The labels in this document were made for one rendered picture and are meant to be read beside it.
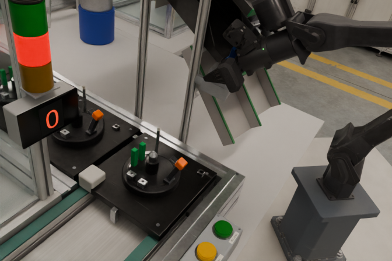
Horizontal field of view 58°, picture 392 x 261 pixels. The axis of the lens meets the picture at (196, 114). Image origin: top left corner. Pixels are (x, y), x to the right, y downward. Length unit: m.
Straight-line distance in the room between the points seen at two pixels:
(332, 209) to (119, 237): 0.46
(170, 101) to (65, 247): 0.69
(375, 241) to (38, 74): 0.91
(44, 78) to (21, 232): 0.35
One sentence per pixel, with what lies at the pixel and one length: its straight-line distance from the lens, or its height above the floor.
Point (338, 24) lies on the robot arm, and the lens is 0.67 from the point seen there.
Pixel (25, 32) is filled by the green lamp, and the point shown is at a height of 1.37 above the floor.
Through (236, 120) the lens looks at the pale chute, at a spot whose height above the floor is 1.02.
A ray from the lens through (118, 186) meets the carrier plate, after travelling 0.86.
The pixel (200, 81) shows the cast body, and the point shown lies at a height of 1.20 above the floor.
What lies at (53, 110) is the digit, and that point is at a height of 1.22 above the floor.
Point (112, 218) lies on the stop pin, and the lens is 0.84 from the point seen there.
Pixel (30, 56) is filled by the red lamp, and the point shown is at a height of 1.33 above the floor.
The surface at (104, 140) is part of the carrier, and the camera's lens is 0.98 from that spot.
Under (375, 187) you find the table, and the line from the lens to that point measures 1.27.
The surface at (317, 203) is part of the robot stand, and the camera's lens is 0.82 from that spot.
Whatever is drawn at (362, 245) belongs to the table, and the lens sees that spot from 1.08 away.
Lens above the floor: 1.61
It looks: 36 degrees down
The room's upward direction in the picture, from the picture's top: 10 degrees clockwise
